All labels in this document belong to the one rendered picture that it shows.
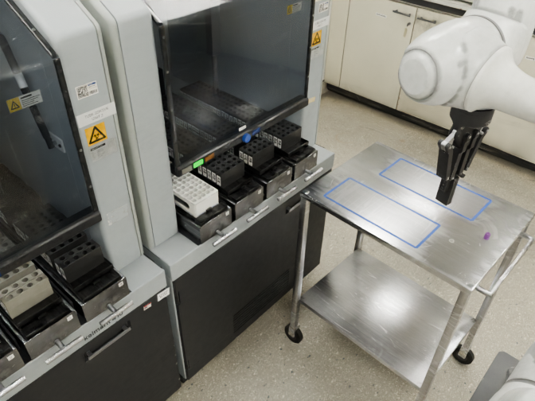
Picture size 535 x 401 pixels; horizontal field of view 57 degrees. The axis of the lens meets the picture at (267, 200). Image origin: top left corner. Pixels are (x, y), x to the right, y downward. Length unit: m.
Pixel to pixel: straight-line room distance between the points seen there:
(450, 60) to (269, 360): 1.65
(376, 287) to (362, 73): 2.11
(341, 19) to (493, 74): 3.11
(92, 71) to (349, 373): 1.54
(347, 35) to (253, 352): 2.48
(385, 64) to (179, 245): 2.51
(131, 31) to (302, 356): 1.49
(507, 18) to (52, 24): 0.84
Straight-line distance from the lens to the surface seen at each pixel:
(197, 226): 1.51
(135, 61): 1.24
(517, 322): 2.56
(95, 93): 1.20
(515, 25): 0.88
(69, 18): 1.16
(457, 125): 0.98
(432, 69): 0.73
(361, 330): 1.93
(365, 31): 3.73
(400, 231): 1.52
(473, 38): 0.77
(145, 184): 1.39
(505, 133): 3.50
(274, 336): 2.22
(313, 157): 1.84
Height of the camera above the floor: 1.81
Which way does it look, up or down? 39 degrees down
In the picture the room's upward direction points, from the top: 2 degrees clockwise
